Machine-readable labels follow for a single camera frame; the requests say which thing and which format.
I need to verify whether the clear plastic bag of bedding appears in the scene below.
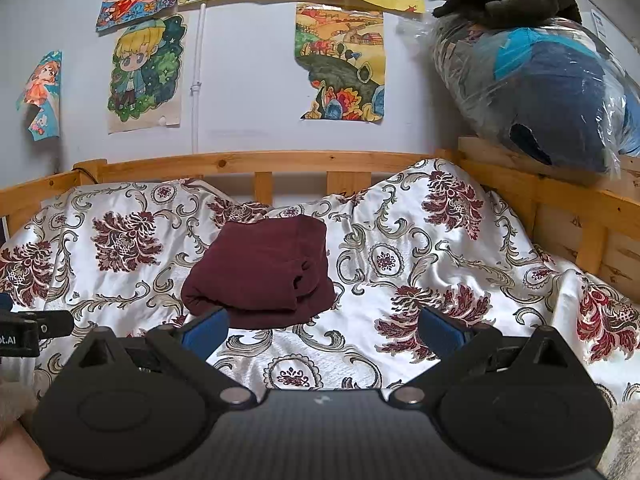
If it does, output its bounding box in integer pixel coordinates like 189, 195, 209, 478
429, 14, 640, 177

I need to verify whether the beige fuzzy cloth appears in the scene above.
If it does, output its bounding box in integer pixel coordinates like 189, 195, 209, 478
596, 399, 640, 480
0, 374, 40, 427

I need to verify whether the blond character wall poster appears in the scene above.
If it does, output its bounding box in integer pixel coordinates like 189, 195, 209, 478
106, 14, 187, 134

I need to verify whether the wooden bed frame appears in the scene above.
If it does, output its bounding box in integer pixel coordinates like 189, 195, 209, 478
0, 135, 640, 306

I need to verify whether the torn landscape wall poster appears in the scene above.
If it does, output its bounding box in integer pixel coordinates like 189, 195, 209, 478
294, 3, 387, 122

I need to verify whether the white wall label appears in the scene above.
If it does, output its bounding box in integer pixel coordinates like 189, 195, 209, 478
589, 6, 610, 40

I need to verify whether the curled small girl wall poster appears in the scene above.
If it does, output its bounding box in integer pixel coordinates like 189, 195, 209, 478
16, 50, 64, 142

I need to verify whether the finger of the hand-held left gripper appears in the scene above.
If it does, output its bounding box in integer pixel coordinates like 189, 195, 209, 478
19, 309, 75, 339

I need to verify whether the maroon sweater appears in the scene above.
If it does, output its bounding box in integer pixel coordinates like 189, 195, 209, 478
180, 214, 336, 330

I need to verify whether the person's left forearm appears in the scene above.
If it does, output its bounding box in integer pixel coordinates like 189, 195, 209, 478
0, 422, 52, 480

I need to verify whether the white wall pipe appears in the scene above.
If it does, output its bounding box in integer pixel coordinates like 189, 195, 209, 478
191, 2, 208, 154

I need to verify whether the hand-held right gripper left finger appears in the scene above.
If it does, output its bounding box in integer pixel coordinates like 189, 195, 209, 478
64, 305, 262, 409

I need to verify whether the black cable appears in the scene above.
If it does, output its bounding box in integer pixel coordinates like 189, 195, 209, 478
73, 164, 102, 186

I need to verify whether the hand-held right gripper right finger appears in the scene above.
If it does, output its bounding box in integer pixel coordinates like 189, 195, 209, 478
385, 305, 582, 407

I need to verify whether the white floral blanket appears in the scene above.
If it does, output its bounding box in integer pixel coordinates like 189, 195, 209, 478
0, 157, 640, 461

